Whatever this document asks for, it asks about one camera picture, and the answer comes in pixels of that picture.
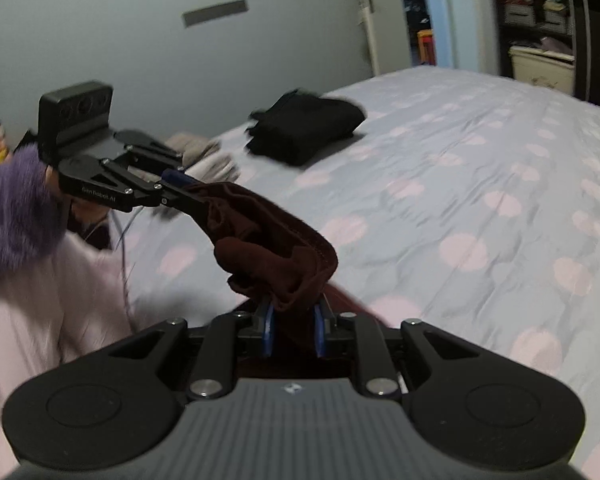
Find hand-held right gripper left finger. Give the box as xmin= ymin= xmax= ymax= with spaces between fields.
xmin=107 ymin=304 xmax=277 ymax=401

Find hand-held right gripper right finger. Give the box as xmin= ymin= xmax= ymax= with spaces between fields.
xmin=312 ymin=300 xmax=486 ymax=401

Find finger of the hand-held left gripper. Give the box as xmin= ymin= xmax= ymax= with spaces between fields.
xmin=130 ymin=169 xmax=202 ymax=211
xmin=115 ymin=130 xmax=187 ymax=171

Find maroon garment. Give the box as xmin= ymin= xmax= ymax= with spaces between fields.
xmin=180 ymin=182 xmax=386 ymax=381

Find person's left forearm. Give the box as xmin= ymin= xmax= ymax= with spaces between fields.
xmin=0 ymin=147 xmax=70 ymax=297

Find black folded clothes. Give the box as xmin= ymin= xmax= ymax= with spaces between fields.
xmin=245 ymin=89 xmax=368 ymax=167

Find lilac clothes on bin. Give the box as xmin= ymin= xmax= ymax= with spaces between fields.
xmin=537 ymin=36 xmax=576 ymax=59

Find person's left hand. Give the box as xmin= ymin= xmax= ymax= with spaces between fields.
xmin=45 ymin=165 xmax=113 ymax=252

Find folded white garment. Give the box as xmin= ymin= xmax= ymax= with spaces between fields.
xmin=182 ymin=152 xmax=241 ymax=184

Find polka dot bed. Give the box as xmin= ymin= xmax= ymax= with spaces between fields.
xmin=115 ymin=65 xmax=600 ymax=480

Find person's pink clothing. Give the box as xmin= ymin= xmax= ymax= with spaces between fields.
xmin=0 ymin=232 xmax=136 ymax=480

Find white door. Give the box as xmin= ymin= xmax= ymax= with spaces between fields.
xmin=350 ymin=0 xmax=413 ymax=77

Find cream storage bin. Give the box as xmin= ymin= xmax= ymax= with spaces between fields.
xmin=509 ymin=45 xmax=576 ymax=96

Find patterned fabric basket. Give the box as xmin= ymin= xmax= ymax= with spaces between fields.
xmin=505 ymin=4 xmax=536 ymax=26
xmin=542 ymin=7 xmax=574 ymax=35

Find grey wall plate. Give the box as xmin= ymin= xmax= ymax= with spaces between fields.
xmin=181 ymin=0 xmax=249 ymax=29

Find red and yellow frame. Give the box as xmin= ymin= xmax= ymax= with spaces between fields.
xmin=417 ymin=30 xmax=437 ymax=67

